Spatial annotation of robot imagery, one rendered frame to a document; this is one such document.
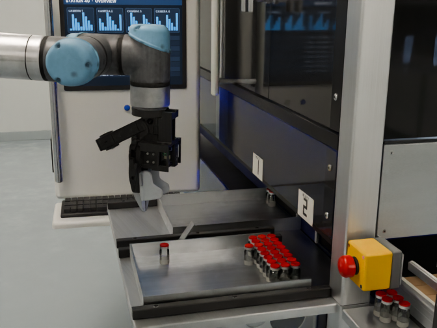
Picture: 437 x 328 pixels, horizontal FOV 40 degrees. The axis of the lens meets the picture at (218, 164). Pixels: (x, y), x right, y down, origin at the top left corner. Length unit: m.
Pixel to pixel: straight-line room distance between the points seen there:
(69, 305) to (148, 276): 1.81
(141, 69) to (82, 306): 2.11
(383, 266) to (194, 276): 0.42
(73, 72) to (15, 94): 5.64
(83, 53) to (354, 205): 0.56
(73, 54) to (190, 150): 1.14
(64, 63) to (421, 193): 0.70
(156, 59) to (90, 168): 1.00
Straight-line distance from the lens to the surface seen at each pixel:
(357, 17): 1.09
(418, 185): 1.19
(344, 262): 1.09
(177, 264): 1.36
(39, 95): 6.59
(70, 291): 3.22
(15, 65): 1.02
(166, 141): 1.13
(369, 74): 1.09
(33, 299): 3.20
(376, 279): 1.11
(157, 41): 1.09
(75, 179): 2.06
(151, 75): 1.10
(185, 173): 2.08
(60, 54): 0.98
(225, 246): 1.43
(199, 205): 1.72
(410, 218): 1.21
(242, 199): 1.78
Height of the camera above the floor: 1.45
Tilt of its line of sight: 15 degrees down
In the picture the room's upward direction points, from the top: 1 degrees clockwise
